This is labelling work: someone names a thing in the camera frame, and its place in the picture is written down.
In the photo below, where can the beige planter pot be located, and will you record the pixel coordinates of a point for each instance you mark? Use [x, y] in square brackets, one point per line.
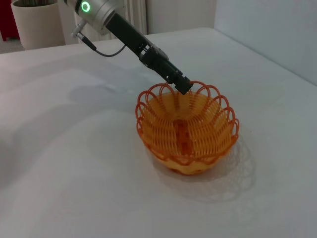
[39, 24]

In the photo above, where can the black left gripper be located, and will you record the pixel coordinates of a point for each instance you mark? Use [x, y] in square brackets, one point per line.
[128, 34]

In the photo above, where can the red furniture piece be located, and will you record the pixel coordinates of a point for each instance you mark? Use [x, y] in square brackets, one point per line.
[7, 31]

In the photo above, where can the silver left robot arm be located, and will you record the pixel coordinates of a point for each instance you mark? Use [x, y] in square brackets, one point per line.
[96, 12]

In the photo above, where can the white pleated curtain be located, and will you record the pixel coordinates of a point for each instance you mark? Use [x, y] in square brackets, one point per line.
[138, 15]

